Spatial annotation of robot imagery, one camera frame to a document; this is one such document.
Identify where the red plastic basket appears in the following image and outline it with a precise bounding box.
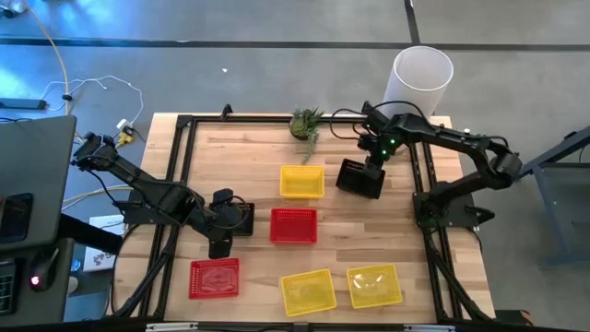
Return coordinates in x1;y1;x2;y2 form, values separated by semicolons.
188;257;241;301
268;207;319;245

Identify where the yellow plastic basket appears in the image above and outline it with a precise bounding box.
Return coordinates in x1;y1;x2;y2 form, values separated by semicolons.
346;264;404;310
280;268;338;318
279;164;325;199

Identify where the small potted succulent plant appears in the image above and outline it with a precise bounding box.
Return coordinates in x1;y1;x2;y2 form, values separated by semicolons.
289;106;325;166

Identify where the white shade table lamp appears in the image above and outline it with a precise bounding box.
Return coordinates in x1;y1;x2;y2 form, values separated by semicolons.
381;45;455;122

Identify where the white printed cardboard box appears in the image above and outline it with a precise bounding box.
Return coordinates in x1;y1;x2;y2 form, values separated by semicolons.
82;214;125;273

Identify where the white and yellow plug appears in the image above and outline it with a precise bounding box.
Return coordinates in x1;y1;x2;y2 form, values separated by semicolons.
115;118;136;147

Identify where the blue-grey metal table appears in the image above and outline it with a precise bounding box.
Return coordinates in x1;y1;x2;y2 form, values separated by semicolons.
509;124;590;268

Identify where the black computer mouse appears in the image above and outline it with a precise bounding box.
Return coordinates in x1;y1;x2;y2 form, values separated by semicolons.
29;248;60;293

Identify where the grey desk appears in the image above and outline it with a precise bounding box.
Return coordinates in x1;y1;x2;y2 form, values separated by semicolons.
0;114;77;326

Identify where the black tablet screen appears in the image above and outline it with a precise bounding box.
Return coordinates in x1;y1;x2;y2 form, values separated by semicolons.
0;193;34;245

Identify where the black backlit keyboard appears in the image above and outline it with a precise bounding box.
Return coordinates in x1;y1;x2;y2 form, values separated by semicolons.
0;257;19;319

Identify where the black power strip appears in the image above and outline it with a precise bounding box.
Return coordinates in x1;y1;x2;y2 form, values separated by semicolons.
0;97;48;111

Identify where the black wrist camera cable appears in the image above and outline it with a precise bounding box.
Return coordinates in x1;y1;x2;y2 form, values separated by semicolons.
329;100;432;142

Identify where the black cable bundle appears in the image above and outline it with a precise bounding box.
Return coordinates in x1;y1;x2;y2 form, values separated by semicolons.
423;228;494;322
110;225;181;319

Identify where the black aluminium table frame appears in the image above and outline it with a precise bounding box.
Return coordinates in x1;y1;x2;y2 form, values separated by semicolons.
110;103;497;324

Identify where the thin white cable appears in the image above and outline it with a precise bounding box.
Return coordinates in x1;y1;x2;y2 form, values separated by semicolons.
41;75;145;128

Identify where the beige floor cable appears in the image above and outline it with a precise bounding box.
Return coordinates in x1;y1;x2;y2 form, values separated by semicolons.
20;0;135;207

